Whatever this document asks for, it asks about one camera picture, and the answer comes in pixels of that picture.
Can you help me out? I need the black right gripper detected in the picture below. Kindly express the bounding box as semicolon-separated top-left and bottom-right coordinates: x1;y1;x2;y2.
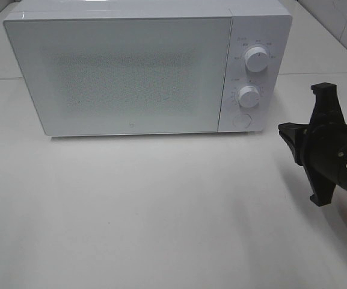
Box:
278;82;346;207

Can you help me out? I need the white microwave door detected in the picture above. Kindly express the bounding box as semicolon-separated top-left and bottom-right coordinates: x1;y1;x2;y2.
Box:
4;17;231;137

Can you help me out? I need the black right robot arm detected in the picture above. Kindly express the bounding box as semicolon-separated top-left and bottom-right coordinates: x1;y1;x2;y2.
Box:
278;82;347;207

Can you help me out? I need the round white door button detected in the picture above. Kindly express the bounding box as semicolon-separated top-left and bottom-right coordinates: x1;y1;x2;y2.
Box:
232;114;252;131

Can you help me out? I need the lower white microwave knob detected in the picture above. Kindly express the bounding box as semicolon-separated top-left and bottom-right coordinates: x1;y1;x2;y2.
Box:
235;85;260;108

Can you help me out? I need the white microwave knob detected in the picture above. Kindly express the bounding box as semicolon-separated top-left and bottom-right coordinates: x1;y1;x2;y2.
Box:
235;85;260;108
244;45;270;73

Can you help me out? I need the upper white microwave knob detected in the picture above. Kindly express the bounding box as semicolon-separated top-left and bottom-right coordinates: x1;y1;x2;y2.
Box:
244;45;270;73

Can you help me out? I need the white microwave oven body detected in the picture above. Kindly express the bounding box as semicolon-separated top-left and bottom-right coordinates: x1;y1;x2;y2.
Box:
3;1;292;133

